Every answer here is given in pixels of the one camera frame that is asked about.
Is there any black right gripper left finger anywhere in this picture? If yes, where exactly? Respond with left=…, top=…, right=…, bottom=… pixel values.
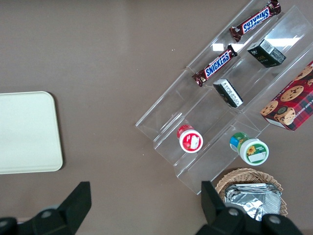
left=0, top=181, right=92, bottom=235

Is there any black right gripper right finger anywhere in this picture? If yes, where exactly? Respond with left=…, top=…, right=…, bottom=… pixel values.
left=195, top=180, right=304, bottom=235

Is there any aluminium foil tray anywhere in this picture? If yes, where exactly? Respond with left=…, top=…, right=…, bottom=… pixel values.
left=224, top=183, right=283, bottom=222

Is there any small light wicker basket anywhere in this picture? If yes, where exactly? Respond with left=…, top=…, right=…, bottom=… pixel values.
left=215, top=167, right=287, bottom=218

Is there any cream rectangular plastic tray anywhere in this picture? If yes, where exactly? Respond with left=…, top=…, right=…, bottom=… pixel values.
left=0, top=91, right=64, bottom=175

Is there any green lid sunflower cup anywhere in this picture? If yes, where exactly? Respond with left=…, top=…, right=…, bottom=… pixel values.
left=229, top=132, right=270, bottom=166

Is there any red lid yogurt cup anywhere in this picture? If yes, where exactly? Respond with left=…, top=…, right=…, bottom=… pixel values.
left=177, top=124, right=204, bottom=154

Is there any clear acrylic stepped display stand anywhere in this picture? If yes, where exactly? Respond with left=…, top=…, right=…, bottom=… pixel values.
left=135, top=0, right=313, bottom=196

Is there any small black carton box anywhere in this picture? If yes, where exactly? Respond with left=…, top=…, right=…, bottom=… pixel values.
left=246, top=38, right=287, bottom=69
left=213, top=78, right=244, bottom=109

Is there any red tartan cookie box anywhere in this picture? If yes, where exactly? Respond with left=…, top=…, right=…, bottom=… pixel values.
left=259, top=60, right=313, bottom=132

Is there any Snickers chocolate bar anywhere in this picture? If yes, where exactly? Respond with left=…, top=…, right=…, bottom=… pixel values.
left=192, top=44, right=238, bottom=88
left=229, top=0, right=282, bottom=43

